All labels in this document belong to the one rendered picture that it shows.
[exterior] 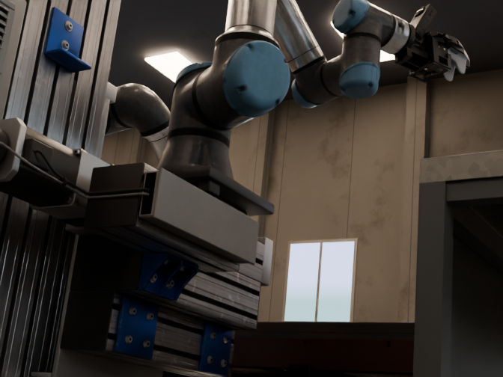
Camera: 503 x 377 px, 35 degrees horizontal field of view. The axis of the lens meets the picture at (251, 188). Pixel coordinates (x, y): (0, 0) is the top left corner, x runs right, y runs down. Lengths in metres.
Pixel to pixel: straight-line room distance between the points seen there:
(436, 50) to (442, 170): 0.53
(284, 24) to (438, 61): 0.32
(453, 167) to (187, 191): 0.40
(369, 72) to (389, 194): 10.36
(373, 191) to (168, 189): 10.98
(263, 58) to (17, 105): 0.41
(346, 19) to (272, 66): 0.28
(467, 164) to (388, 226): 10.55
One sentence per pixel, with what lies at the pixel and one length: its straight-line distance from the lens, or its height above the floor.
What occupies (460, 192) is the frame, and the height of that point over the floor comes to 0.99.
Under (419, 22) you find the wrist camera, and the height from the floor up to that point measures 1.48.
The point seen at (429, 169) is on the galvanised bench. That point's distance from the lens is 1.22.
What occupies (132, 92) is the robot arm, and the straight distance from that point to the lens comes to 2.08.
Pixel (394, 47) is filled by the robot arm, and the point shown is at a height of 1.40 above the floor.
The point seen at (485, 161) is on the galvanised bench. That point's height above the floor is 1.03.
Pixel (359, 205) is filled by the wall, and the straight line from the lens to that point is 12.02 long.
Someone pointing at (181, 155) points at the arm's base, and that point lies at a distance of 1.39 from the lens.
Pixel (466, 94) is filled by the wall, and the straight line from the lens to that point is 12.09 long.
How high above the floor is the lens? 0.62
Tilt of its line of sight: 18 degrees up
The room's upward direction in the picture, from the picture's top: 6 degrees clockwise
